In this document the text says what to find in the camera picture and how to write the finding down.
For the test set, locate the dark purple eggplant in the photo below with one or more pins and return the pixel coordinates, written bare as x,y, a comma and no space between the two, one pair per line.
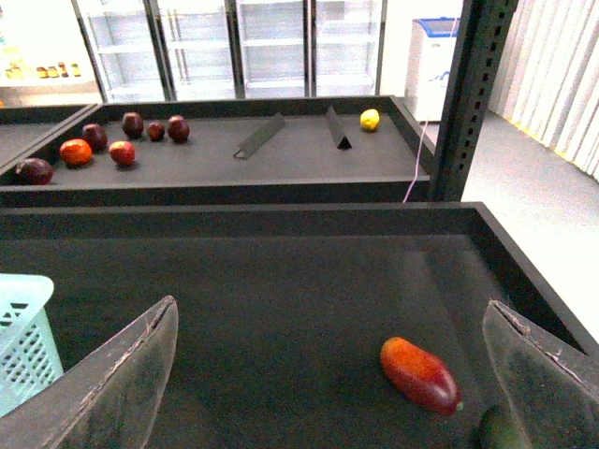
34,171

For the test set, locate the black triangular divider bar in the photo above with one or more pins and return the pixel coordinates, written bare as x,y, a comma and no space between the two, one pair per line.
339,137

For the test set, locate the yellow lemon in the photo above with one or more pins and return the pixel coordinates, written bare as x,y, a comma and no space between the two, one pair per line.
369,120

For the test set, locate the black metal rack post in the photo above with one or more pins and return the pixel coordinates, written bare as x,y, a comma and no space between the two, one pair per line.
484,27

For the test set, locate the orange tomato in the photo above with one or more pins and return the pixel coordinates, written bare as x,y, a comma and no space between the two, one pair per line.
76,152

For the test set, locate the flat black divider bar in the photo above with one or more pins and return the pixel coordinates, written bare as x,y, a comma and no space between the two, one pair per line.
260,137

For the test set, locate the black near produce tray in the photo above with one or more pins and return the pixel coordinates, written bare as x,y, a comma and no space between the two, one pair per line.
284,311

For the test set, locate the small red apple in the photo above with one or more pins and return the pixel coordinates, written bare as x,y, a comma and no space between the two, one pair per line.
123,153

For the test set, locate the red orange mango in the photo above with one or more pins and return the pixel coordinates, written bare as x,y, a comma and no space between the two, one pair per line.
421,377

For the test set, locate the small dark red plum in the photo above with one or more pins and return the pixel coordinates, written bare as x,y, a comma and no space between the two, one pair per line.
156,131

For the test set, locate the green avocado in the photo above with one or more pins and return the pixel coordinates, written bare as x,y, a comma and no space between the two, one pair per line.
497,430

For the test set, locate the black produce tray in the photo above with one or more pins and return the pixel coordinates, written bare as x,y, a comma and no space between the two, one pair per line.
284,311
300,164

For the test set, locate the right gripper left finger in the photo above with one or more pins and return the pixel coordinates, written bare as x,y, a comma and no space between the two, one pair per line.
108,400

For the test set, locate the light blue plastic basket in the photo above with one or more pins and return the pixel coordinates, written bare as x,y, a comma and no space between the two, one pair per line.
29,358

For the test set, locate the glass door refrigerator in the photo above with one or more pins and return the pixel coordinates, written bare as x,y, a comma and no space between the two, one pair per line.
145,51

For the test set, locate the white chest freezer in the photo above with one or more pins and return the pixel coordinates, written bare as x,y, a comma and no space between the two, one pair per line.
430,59

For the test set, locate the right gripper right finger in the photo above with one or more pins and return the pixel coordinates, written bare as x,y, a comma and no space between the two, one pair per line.
550,388

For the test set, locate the black far produce tray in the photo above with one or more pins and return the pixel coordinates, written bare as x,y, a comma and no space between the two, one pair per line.
300,164

